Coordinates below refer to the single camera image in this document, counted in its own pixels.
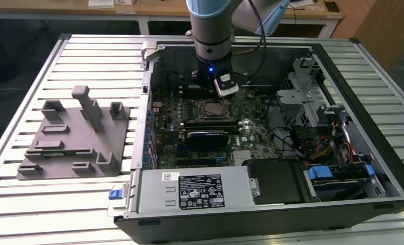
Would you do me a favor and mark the silver CPU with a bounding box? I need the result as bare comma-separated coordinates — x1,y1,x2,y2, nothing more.
204,102,226,116

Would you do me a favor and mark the CPU socket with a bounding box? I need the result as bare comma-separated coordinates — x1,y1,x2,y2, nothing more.
196,99,233,122

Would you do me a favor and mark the black graphics card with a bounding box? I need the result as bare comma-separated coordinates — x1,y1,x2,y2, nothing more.
184,130,231,149

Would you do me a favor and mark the green motherboard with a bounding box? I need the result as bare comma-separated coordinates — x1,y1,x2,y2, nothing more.
150,85,282,169

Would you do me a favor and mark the metal drive cage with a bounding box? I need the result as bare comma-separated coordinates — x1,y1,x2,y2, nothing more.
277,57,331,128

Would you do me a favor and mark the silver chipset heatsink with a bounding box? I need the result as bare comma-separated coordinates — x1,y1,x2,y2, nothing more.
234,150,254,167

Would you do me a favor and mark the wooden desk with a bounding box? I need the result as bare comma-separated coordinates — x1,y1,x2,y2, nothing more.
0,0,346,39

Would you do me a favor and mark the grey parts rack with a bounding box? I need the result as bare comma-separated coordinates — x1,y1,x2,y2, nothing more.
15,85,132,181

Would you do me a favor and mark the silver power supply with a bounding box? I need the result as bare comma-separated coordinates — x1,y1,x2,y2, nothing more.
132,167,259,214

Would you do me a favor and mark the blue disk carrier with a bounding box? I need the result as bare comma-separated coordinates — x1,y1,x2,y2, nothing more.
306,164,377,184

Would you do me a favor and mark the blue case latch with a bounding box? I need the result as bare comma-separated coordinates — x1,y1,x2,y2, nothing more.
108,185,126,200

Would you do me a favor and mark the green RAM stick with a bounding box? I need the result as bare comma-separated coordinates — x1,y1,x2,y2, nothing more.
40,151,79,157

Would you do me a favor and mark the wooden cabinet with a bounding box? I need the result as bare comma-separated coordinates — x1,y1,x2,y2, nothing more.
331,0,404,74

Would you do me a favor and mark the black open PC case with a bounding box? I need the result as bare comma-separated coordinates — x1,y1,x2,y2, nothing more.
112,40,404,245

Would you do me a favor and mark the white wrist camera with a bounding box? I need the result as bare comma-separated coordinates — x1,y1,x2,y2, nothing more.
214,72,242,97

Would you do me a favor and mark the copper cable sleeve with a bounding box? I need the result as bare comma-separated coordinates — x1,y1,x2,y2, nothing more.
231,47,258,56

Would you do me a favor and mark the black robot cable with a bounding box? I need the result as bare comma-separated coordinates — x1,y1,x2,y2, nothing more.
242,0,267,79

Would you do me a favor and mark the orange yellow wire bundle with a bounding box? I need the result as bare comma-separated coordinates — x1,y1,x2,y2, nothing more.
311,122,357,164

